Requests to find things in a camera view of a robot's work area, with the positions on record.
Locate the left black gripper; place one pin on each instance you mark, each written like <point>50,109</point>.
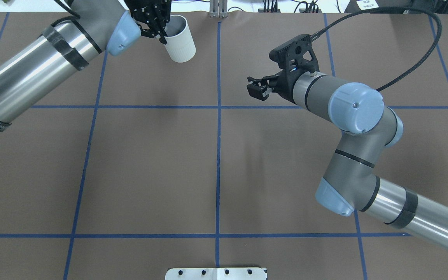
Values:
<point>149,11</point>

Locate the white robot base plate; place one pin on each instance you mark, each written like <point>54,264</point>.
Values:
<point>230,273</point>

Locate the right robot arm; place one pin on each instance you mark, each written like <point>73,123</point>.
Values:
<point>368,127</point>

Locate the white mug with HOME print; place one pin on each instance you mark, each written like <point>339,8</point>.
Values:
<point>180,44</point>

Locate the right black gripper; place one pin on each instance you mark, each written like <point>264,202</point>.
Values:
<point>285,87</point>

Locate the aluminium frame post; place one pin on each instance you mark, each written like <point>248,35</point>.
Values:
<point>218,8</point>

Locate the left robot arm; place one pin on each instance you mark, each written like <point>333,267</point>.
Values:
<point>68,45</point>

